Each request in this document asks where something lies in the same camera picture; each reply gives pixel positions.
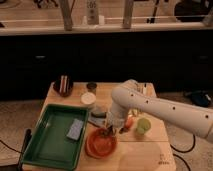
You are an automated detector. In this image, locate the grey cloth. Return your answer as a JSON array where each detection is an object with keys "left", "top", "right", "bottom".
[{"left": 88, "top": 106, "right": 107, "bottom": 127}]

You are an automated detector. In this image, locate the white cup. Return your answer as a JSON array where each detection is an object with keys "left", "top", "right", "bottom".
[{"left": 81, "top": 92, "right": 96, "bottom": 107}]

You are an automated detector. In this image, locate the green cup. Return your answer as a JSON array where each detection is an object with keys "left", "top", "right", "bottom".
[{"left": 136, "top": 118, "right": 151, "bottom": 134}]

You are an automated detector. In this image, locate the dark brown striped object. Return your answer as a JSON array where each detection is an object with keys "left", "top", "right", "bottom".
[{"left": 53, "top": 75, "right": 73, "bottom": 97}]

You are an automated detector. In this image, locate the dark red grape bunch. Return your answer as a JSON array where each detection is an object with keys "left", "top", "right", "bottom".
[{"left": 104, "top": 126, "right": 115, "bottom": 136}]

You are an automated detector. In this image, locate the small dark metal cup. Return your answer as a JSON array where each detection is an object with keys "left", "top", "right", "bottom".
[{"left": 86, "top": 82, "right": 97, "bottom": 93}]

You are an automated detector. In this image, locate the black spoon white handle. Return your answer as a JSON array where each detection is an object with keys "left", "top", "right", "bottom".
[{"left": 142, "top": 83, "right": 147, "bottom": 95}]

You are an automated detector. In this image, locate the red tomato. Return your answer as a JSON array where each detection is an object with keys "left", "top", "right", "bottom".
[{"left": 124, "top": 116, "right": 134, "bottom": 129}]

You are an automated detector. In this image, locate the blue sponge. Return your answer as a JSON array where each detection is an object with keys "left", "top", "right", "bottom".
[{"left": 67, "top": 119, "right": 84, "bottom": 140}]

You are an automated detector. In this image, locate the black cable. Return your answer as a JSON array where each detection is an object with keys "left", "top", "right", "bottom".
[{"left": 0, "top": 128, "right": 33, "bottom": 171}]

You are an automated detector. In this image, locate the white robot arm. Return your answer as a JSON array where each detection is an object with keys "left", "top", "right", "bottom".
[{"left": 107, "top": 79, "right": 213, "bottom": 144}]

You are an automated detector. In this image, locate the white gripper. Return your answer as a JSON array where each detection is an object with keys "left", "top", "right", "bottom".
[{"left": 105, "top": 112, "right": 125, "bottom": 135}]

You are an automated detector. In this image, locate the green plastic tray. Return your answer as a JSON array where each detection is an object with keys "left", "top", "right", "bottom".
[{"left": 22, "top": 104, "right": 88, "bottom": 171}]

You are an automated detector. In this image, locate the dark blue bag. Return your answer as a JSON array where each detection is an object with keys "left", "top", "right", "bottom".
[{"left": 183, "top": 91, "right": 212, "bottom": 107}]

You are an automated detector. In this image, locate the red bowl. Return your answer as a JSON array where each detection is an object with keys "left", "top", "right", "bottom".
[{"left": 85, "top": 128, "right": 117, "bottom": 159}]

